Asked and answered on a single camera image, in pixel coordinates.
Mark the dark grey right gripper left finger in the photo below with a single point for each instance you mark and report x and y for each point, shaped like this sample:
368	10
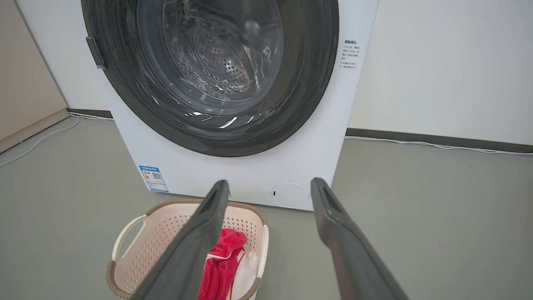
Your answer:
187	250

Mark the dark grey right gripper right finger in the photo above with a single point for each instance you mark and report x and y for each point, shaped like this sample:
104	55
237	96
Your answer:
349	254

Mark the cream perforated laundry basket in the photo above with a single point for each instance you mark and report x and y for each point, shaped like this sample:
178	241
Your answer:
145	250

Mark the red garment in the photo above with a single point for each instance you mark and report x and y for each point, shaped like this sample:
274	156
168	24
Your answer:
222	262

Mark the white garment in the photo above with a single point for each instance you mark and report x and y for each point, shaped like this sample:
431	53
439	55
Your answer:
245	275

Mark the blue energy label sticker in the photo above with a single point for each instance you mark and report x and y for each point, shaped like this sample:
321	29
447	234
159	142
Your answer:
153	178

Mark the white front-load washing machine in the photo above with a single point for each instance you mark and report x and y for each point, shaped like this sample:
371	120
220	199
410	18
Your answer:
233	166

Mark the dark round washing machine door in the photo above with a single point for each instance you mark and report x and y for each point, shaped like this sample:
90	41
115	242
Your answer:
208	75

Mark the beige cabinet panel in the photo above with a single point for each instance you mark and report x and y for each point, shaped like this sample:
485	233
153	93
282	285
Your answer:
25	79

